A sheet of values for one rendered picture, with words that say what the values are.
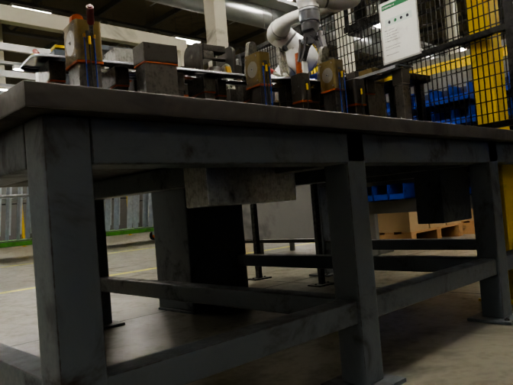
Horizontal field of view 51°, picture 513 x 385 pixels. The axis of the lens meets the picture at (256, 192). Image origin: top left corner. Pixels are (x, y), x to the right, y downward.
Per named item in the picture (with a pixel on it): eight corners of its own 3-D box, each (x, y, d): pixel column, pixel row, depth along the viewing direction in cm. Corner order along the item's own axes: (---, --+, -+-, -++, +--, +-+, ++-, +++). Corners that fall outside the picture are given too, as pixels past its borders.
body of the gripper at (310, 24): (323, 21, 231) (324, 42, 230) (309, 27, 237) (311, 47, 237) (310, 18, 226) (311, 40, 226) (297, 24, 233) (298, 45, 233)
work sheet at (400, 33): (421, 53, 251) (415, -12, 252) (383, 65, 269) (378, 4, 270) (424, 53, 252) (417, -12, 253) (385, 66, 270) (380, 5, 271)
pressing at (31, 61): (34, 52, 155) (33, 46, 155) (16, 71, 173) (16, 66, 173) (359, 85, 238) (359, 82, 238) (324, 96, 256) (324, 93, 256)
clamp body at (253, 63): (269, 147, 188) (261, 48, 189) (250, 150, 198) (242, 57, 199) (284, 147, 192) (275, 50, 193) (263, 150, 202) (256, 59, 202)
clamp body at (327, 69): (345, 145, 207) (337, 56, 208) (324, 150, 216) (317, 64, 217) (356, 145, 211) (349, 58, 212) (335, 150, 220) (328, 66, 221)
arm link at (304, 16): (309, 14, 238) (310, 27, 238) (294, 11, 233) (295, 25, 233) (324, 8, 231) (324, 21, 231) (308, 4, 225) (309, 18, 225)
